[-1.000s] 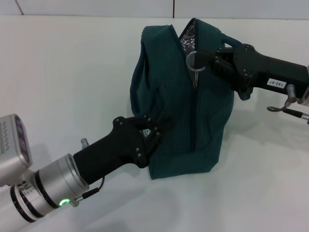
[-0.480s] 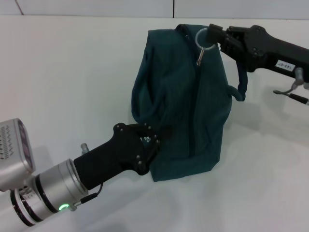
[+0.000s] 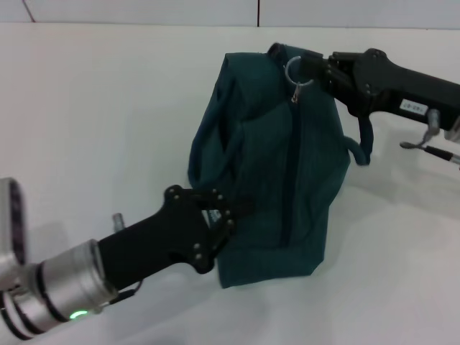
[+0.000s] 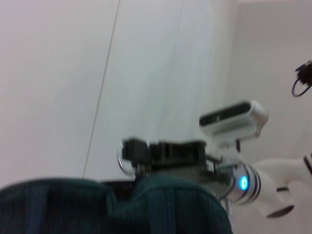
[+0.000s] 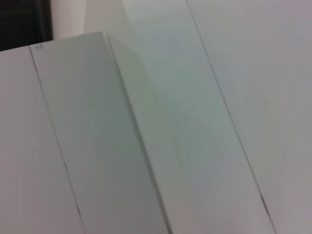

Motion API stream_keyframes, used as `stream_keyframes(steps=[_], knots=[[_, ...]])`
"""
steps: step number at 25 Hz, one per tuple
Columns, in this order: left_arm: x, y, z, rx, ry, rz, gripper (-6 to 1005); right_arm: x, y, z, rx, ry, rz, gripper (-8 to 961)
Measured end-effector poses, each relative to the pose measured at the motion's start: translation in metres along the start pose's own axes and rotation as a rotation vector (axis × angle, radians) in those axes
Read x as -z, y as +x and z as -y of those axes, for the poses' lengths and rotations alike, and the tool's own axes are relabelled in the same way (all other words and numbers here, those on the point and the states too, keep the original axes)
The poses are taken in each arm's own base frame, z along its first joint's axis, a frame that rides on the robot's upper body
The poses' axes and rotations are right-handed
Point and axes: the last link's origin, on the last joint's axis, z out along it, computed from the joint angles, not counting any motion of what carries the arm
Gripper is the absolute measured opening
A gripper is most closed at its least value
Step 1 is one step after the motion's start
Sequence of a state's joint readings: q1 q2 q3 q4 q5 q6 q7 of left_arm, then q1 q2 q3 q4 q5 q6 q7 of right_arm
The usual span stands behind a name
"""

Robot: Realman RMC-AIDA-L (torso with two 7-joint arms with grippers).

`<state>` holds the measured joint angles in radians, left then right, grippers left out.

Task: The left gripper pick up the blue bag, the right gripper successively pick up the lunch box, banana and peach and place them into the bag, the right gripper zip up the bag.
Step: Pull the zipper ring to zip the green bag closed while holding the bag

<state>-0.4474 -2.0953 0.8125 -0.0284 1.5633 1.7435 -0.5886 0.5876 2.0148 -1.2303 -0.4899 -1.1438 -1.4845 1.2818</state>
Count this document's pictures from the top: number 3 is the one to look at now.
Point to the dark teal insulated lunch bag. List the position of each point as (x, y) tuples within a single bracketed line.
[(273, 172)]

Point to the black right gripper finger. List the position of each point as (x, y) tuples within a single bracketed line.
[(323, 62), (338, 88)]

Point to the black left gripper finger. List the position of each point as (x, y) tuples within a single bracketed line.
[(230, 205), (224, 235)]

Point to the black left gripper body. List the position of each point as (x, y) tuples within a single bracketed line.
[(161, 240)]

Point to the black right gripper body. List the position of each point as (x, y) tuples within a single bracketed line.
[(399, 90)]

